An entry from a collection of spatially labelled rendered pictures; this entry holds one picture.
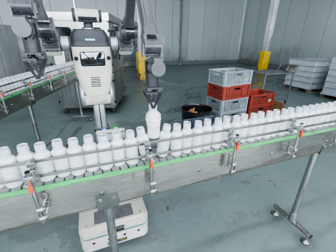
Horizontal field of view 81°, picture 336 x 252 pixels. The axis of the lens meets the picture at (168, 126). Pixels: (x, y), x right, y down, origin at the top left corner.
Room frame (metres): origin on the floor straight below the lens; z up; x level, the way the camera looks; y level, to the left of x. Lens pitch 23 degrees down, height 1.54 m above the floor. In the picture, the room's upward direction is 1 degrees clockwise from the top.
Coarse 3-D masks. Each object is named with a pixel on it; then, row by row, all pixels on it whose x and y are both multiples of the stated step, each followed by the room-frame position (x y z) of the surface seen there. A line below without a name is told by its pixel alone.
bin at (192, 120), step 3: (198, 117) 1.54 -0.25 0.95; (201, 117) 1.54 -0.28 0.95; (204, 117) 1.55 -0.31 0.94; (207, 117) 1.56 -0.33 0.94; (210, 117) 1.57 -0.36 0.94; (213, 117) 1.58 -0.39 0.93; (183, 120) 1.47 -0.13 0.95; (186, 120) 1.49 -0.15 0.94; (189, 120) 1.50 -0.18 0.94; (192, 120) 1.51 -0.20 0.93; (201, 120) 1.54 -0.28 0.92; (222, 120) 1.49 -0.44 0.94; (192, 123) 1.51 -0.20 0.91; (192, 126) 1.51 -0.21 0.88; (243, 171) 1.13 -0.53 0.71
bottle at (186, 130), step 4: (184, 124) 0.90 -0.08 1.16; (188, 124) 0.89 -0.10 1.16; (184, 128) 0.90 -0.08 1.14; (188, 128) 0.89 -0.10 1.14; (184, 132) 0.88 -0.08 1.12; (188, 132) 0.88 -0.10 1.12; (184, 140) 0.88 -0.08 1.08; (188, 140) 0.88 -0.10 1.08; (184, 144) 0.88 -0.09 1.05; (188, 144) 0.88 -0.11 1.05; (184, 152) 0.88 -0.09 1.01; (188, 152) 0.89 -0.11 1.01
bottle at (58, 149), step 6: (60, 138) 0.72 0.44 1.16; (54, 144) 0.69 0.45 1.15; (60, 144) 0.70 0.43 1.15; (54, 150) 0.68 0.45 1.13; (60, 150) 0.69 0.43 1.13; (54, 162) 0.68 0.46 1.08; (60, 162) 0.68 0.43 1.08; (66, 162) 0.70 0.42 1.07; (60, 168) 0.68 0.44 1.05; (66, 168) 0.69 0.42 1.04; (60, 174) 0.68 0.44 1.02; (66, 174) 0.69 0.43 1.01
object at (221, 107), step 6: (210, 96) 3.28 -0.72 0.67; (210, 102) 3.26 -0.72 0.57; (216, 102) 3.14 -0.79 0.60; (222, 102) 3.03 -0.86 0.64; (228, 102) 3.10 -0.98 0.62; (234, 102) 3.55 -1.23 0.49; (240, 102) 3.23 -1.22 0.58; (246, 102) 3.29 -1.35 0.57; (216, 108) 3.12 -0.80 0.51; (222, 108) 3.04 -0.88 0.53; (228, 108) 3.11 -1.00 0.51; (234, 108) 3.17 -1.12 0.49; (240, 108) 3.23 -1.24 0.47
